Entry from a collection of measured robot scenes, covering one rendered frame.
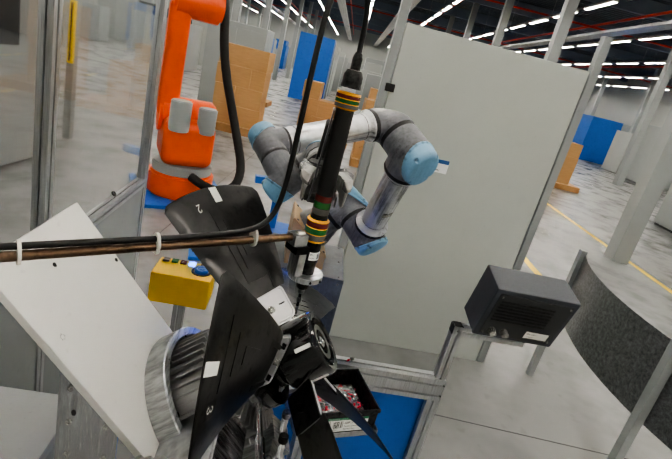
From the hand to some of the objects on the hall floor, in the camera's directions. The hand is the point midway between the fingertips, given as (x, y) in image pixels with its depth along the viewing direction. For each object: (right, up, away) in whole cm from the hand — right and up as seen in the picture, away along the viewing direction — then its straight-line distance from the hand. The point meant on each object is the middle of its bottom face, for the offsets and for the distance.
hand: (328, 181), depth 81 cm
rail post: (+14, -138, +88) cm, 164 cm away
